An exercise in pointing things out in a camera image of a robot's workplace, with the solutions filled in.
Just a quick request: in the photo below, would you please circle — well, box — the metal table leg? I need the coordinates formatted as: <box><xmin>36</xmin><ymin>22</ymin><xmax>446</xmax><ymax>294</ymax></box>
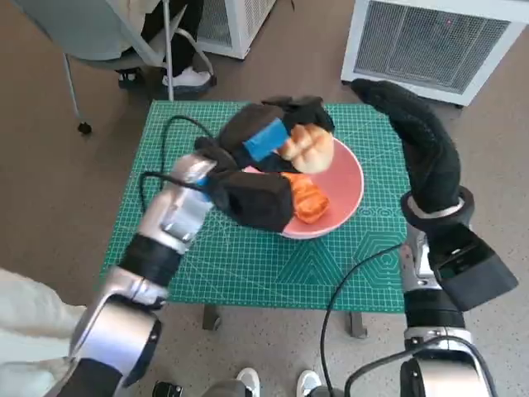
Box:
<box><xmin>346</xmin><ymin>310</ymin><xmax>369</xmax><ymax>340</ymax></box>
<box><xmin>201</xmin><ymin>304</ymin><xmax>222</xmax><ymax>331</ymax></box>

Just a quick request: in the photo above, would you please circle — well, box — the seated person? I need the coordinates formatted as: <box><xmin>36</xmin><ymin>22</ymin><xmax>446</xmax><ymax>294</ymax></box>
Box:
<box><xmin>117</xmin><ymin>0</ymin><xmax>216</xmax><ymax>90</ymax></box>

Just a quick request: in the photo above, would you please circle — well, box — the orange striped toy bread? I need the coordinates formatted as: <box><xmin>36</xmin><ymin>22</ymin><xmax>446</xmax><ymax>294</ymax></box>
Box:
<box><xmin>284</xmin><ymin>172</ymin><xmax>331</xmax><ymax>225</ymax></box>

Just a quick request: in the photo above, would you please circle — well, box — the white shoe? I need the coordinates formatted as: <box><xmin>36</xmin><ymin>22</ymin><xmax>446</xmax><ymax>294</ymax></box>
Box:
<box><xmin>296</xmin><ymin>370</ymin><xmax>322</xmax><ymax>397</ymax></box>
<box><xmin>235</xmin><ymin>367</ymin><xmax>261</xmax><ymax>397</ymax></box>

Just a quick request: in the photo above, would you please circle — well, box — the black looping arm cable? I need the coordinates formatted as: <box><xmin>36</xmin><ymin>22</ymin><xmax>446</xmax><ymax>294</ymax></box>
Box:
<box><xmin>345</xmin><ymin>337</ymin><xmax>497</xmax><ymax>397</ymax></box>

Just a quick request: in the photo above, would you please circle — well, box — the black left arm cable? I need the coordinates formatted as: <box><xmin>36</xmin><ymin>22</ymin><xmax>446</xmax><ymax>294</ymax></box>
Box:
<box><xmin>139</xmin><ymin>171</ymin><xmax>207</xmax><ymax>208</ymax></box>
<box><xmin>160</xmin><ymin>115</ymin><xmax>220</xmax><ymax>175</ymax></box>

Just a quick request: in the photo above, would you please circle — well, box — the grey chair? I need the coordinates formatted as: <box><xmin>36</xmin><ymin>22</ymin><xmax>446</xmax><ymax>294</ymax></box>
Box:
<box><xmin>12</xmin><ymin>0</ymin><xmax>218</xmax><ymax>136</ymax></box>

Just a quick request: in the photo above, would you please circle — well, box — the pale round toy bun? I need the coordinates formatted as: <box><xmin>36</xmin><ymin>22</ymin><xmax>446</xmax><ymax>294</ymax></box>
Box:
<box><xmin>277</xmin><ymin>123</ymin><xmax>335</xmax><ymax>174</ymax></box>

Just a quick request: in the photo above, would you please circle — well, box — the green cutting mat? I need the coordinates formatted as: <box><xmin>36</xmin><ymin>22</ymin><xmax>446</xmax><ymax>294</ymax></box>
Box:
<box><xmin>100</xmin><ymin>100</ymin><xmax>408</xmax><ymax>313</ymax></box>

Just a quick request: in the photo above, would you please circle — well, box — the large white ventilated cabinet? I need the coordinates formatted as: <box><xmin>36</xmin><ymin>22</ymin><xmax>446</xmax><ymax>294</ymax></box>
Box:
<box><xmin>340</xmin><ymin>0</ymin><xmax>529</xmax><ymax>109</ymax></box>

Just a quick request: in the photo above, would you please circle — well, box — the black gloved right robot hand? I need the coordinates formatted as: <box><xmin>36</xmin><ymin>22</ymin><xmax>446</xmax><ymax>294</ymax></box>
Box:
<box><xmin>350</xmin><ymin>78</ymin><xmax>462</xmax><ymax>216</ymax></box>

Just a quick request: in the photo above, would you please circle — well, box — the pink bowl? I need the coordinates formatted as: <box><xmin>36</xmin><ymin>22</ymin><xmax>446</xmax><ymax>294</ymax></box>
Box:
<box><xmin>241</xmin><ymin>136</ymin><xmax>365</xmax><ymax>241</ymax></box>

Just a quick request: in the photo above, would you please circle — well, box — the small white ventilated cabinet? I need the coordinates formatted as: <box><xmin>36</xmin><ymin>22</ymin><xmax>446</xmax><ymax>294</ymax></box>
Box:
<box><xmin>196</xmin><ymin>0</ymin><xmax>276</xmax><ymax>61</ymax></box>

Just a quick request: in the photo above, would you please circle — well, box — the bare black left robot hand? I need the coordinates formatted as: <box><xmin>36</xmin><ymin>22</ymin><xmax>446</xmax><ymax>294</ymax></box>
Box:
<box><xmin>217</xmin><ymin>94</ymin><xmax>336</xmax><ymax>175</ymax></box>

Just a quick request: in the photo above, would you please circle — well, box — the person in pale clothing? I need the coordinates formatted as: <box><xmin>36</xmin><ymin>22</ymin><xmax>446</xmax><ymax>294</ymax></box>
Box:
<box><xmin>0</xmin><ymin>266</ymin><xmax>90</xmax><ymax>397</ymax></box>

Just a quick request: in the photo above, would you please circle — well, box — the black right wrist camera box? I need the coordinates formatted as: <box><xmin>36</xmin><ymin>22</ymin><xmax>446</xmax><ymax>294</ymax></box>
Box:
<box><xmin>427</xmin><ymin>225</ymin><xmax>520</xmax><ymax>313</ymax></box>

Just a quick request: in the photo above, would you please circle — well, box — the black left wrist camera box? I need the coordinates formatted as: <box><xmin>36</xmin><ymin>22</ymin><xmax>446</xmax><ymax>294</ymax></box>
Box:
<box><xmin>206</xmin><ymin>171</ymin><xmax>297</xmax><ymax>232</ymax></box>

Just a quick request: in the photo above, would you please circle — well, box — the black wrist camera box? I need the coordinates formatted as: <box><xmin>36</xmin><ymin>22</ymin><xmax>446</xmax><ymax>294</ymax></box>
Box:
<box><xmin>427</xmin><ymin>225</ymin><xmax>520</xmax><ymax>313</ymax></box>
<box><xmin>206</xmin><ymin>171</ymin><xmax>297</xmax><ymax>232</ymax></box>

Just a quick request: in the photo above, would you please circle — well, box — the thin black cable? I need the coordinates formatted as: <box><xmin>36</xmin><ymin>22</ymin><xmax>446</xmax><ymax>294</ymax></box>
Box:
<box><xmin>320</xmin><ymin>243</ymin><xmax>404</xmax><ymax>392</ymax></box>

